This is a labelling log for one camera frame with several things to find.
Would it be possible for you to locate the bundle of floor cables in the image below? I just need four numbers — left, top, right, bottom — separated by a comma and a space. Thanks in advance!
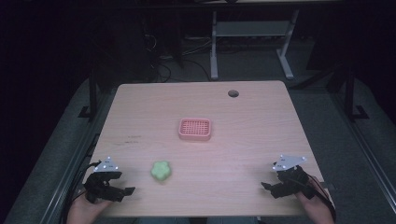
141, 32, 216, 83

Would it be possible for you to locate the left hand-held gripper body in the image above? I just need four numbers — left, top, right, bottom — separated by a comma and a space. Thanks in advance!
83, 156, 126, 204

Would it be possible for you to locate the grey metal frame rail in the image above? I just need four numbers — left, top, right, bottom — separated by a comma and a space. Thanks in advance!
38, 88, 117, 224
329, 91, 396, 207

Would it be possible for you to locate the black metal stand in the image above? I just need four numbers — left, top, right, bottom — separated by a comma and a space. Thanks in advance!
78, 66, 100, 119
342, 60, 371, 122

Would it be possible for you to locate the person's right hand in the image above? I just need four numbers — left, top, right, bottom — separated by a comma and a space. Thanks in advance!
294, 175, 336, 224

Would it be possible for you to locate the white metal desk frame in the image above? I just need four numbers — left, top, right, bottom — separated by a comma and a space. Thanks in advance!
209, 8, 301, 81

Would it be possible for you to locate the person's left hand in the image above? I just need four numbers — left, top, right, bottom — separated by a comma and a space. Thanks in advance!
65, 195, 114, 224

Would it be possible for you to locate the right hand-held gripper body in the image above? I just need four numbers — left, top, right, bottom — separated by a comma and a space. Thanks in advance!
270, 154, 316, 201

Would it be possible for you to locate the green flower-shaped soap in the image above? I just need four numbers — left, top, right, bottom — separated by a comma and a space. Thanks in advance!
150, 160, 173, 182

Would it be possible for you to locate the pink plastic soap basket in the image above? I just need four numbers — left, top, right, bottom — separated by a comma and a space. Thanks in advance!
177, 117, 213, 142

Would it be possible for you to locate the black and red gripper cable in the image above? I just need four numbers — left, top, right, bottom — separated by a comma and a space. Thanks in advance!
306, 174, 338, 222

